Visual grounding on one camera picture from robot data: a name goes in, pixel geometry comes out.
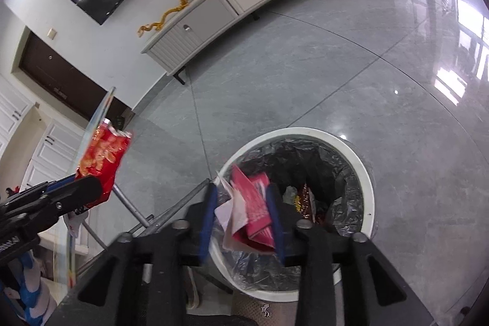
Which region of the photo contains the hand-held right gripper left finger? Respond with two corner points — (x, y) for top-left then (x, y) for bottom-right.
(50, 183), (219, 326)

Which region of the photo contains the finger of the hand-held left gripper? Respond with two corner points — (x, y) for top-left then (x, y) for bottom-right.
(23, 176), (103, 231)
(6, 174), (78, 213)

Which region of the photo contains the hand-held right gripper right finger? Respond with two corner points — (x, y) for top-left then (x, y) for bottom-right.
(267, 183), (434, 326)

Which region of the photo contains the red packet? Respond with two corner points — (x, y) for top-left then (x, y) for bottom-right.
(231, 163), (278, 254)

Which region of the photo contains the red snack wrapper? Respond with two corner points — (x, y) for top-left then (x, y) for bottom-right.
(74, 118), (134, 210)

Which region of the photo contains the black bin liner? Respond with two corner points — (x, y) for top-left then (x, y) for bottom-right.
(214, 137), (363, 292)

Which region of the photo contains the white round trash bin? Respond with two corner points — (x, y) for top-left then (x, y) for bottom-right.
(208, 127), (376, 302)

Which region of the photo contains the white storage cabinet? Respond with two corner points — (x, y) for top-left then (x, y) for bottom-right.
(0, 74), (88, 197)

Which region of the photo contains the dark brown door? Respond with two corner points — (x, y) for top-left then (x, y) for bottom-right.
(19, 32), (134, 120)

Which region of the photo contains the white television cabinet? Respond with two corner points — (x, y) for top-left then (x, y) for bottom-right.
(141, 0), (352, 84)

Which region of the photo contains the metal table frame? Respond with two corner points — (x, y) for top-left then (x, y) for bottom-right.
(80, 177), (212, 252)

